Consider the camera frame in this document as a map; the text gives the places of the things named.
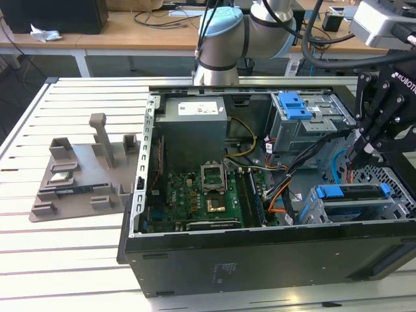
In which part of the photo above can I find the green motherboard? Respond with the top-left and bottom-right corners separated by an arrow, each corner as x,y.
142,159 -> 280,232

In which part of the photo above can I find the black open PC case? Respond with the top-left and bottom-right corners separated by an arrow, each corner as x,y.
115,75 -> 416,298

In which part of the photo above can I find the black empty RAM slot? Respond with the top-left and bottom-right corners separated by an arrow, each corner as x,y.
235,168 -> 253,228

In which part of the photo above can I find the metal socket cover frame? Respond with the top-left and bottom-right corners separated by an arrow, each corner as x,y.
200,161 -> 227,195

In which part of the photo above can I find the thin metal locking lever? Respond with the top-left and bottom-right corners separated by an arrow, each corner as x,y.
220,158 -> 228,193

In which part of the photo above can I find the installed RAM stick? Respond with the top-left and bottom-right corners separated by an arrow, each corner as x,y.
247,169 -> 266,227

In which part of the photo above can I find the red black wire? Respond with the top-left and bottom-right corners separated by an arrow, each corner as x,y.
151,136 -> 164,192

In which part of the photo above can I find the small black open box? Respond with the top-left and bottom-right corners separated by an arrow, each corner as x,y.
322,14 -> 345,33

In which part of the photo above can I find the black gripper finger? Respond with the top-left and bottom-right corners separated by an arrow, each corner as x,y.
348,73 -> 393,170
363,93 -> 409,162

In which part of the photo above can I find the crumpled white paper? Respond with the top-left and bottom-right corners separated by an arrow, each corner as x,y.
30,22 -> 63,43

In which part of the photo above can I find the silver white wrist camera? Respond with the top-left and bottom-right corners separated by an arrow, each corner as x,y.
349,0 -> 404,50

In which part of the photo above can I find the black mesh wastebasket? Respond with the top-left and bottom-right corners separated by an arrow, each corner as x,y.
237,57 -> 256,76

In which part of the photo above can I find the blue data wire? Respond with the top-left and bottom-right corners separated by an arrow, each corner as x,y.
330,146 -> 354,186

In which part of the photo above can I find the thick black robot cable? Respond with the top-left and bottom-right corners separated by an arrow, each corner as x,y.
300,0 -> 396,70

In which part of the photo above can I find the black wire bundle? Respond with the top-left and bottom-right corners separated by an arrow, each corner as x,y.
263,128 -> 355,199

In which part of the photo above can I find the grey power supply unit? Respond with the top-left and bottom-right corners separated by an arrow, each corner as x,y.
155,96 -> 228,170

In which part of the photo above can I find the silver disk bay cage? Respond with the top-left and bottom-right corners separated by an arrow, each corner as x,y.
297,183 -> 410,225

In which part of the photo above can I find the yellow wire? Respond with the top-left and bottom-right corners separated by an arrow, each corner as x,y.
227,116 -> 257,159

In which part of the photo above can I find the grey-brown parts rack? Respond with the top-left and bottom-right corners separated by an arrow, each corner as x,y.
29,112 -> 141,224

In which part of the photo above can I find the dark RAM stick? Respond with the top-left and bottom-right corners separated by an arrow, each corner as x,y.
57,185 -> 110,195

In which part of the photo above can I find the CPU socket with gold pins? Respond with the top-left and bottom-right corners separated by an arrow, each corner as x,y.
203,193 -> 228,214

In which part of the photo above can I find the black graphics card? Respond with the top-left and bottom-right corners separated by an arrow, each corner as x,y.
175,218 -> 243,232

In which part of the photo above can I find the silver optical drive cage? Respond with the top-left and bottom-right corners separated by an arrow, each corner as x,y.
266,92 -> 358,155

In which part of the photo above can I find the brown cardboard box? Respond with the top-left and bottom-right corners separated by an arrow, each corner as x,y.
105,0 -> 163,10

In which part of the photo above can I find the large black box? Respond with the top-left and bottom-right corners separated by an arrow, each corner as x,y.
0,0 -> 110,35

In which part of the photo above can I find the hard disk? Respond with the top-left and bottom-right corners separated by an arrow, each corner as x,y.
298,183 -> 391,225

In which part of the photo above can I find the orange black power wire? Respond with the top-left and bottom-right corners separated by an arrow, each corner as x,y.
344,162 -> 356,186

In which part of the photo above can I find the blue plastic cage latch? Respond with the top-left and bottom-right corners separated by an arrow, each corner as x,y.
278,92 -> 313,121

